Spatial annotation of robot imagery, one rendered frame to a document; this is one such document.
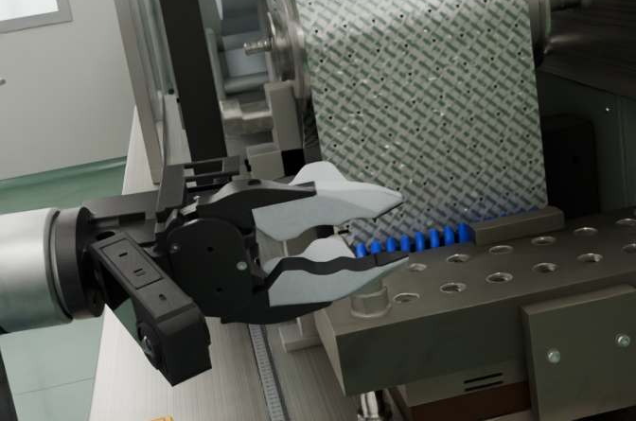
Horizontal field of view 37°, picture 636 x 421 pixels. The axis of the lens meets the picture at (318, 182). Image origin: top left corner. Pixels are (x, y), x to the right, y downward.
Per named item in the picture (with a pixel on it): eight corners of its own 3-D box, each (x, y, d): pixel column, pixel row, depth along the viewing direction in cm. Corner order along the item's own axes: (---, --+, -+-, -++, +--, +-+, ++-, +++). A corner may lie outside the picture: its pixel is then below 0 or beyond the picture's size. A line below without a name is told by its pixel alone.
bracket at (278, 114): (276, 337, 115) (230, 89, 107) (328, 325, 116) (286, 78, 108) (281, 354, 110) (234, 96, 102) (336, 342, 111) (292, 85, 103)
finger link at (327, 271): (397, 215, 65) (261, 217, 64) (411, 263, 59) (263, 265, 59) (395, 254, 66) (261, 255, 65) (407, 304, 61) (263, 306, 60)
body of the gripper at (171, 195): (249, 149, 63) (69, 175, 63) (250, 214, 56) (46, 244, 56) (266, 245, 67) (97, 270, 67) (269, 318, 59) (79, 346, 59)
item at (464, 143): (339, 262, 101) (310, 92, 96) (547, 219, 104) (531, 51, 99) (340, 263, 101) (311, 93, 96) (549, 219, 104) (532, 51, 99)
